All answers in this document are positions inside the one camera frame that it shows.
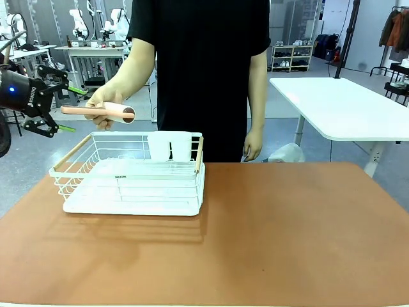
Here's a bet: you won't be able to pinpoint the person's left hand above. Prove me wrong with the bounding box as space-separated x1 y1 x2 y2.
242 127 265 162

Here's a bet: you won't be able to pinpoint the white utensil holder cup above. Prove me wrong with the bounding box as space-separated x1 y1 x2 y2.
146 130 193 162

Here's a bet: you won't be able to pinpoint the black clothes rack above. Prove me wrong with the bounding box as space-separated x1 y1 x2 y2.
369 5 409 77

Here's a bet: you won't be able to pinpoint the person's torso black t-shirt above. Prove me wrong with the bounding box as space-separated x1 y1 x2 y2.
127 0 272 163

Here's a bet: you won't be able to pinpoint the dark blue backpack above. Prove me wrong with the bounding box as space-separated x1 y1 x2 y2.
314 33 340 61

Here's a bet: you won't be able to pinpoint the white desk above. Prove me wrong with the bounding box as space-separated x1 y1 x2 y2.
269 76 409 178

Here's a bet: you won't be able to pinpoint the hanging jackets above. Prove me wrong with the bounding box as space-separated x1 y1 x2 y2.
378 8 409 54

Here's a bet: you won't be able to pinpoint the white wire dish rack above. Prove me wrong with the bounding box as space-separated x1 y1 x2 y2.
48 130 206 212

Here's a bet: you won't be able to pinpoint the grey background workbench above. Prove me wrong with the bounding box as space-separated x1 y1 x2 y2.
54 44 129 94

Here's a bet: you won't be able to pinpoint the wooden shoe rack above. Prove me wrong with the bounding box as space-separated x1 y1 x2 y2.
270 43 315 73

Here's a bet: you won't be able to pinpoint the person's right hand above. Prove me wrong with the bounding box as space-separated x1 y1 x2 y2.
84 84 126 132

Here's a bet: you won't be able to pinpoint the person's right forearm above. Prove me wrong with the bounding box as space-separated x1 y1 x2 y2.
108 37 157 100

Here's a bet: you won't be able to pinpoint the white background table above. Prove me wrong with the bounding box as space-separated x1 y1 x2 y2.
0 44 58 77

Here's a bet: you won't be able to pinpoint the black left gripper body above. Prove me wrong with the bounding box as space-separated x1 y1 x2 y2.
0 70 54 118

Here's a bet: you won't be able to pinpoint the black pole stand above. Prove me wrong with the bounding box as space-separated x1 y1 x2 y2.
333 0 362 79

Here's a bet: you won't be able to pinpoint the white plastic bag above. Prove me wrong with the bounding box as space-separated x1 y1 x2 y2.
267 143 307 164

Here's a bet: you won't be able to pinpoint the person's left forearm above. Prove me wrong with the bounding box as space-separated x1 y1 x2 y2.
247 48 268 132

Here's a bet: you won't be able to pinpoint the black utility cart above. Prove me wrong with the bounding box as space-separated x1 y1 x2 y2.
383 61 409 107

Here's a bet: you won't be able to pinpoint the white drain tray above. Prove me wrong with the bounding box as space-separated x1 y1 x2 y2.
62 184 205 217

